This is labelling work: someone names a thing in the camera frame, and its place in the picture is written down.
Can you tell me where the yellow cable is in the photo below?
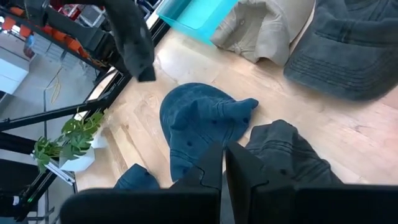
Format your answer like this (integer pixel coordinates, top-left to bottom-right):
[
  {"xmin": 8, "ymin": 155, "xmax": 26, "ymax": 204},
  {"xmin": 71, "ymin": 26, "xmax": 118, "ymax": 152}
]
[{"xmin": 45, "ymin": 67, "xmax": 63, "ymax": 105}]

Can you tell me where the teal plastic bin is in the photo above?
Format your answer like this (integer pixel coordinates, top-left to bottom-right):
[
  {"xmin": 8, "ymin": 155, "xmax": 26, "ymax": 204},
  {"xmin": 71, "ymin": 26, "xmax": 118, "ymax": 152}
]
[{"xmin": 155, "ymin": 0, "xmax": 240, "ymax": 46}]

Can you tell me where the black aluminium table frame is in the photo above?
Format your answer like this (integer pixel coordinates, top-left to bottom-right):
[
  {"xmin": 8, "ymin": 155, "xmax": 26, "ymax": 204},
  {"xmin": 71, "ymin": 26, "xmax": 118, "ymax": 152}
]
[{"xmin": 0, "ymin": 18, "xmax": 170, "ymax": 223}]

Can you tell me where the dark grey baseball cap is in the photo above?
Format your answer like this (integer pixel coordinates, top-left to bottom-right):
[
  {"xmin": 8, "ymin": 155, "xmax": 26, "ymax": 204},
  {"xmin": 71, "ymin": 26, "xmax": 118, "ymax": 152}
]
[
  {"xmin": 283, "ymin": 0, "xmax": 398, "ymax": 102},
  {"xmin": 245, "ymin": 119, "xmax": 343, "ymax": 187}
]

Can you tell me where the white cabinet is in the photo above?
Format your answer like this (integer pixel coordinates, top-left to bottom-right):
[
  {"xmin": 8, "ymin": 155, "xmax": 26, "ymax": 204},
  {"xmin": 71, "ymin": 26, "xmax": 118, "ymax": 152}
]
[{"xmin": 0, "ymin": 55, "xmax": 29, "ymax": 95}]

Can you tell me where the green plant in white pot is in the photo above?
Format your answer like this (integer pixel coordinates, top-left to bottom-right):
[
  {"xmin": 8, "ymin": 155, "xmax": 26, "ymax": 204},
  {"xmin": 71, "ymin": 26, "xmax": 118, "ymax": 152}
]
[{"xmin": 32, "ymin": 110, "xmax": 109, "ymax": 174}]

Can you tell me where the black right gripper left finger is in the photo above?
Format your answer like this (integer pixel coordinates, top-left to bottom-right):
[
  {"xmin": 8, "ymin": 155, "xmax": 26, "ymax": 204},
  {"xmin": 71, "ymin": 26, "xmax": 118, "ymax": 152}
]
[{"xmin": 170, "ymin": 142, "xmax": 224, "ymax": 191}]

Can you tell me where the rack with orange bins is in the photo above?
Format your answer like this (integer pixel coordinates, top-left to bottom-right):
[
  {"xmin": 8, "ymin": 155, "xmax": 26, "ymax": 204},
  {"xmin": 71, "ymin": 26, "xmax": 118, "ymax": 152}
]
[{"xmin": 0, "ymin": 0, "xmax": 103, "ymax": 68}]

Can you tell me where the beige baseball cap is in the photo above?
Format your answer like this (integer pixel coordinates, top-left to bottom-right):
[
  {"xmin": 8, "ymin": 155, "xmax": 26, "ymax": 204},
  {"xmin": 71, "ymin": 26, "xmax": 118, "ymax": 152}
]
[{"xmin": 210, "ymin": 0, "xmax": 317, "ymax": 68}]

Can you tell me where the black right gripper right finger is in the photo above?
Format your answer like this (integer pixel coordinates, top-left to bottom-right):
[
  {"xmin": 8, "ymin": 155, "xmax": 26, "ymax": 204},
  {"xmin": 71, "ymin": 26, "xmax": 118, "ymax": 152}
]
[{"xmin": 225, "ymin": 140, "xmax": 295, "ymax": 224}]

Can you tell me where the blue denim baseball cap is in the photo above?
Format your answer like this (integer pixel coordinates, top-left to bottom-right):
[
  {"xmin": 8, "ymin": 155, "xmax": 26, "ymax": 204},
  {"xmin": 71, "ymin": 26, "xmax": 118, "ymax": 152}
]
[
  {"xmin": 159, "ymin": 82, "xmax": 259, "ymax": 183},
  {"xmin": 113, "ymin": 163, "xmax": 161, "ymax": 190}
]

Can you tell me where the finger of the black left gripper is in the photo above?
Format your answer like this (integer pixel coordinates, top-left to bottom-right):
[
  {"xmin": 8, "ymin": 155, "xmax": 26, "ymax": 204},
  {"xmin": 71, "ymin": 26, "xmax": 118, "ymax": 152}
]
[
  {"xmin": 124, "ymin": 48, "xmax": 147, "ymax": 82},
  {"xmin": 136, "ymin": 46, "xmax": 156, "ymax": 82}
]

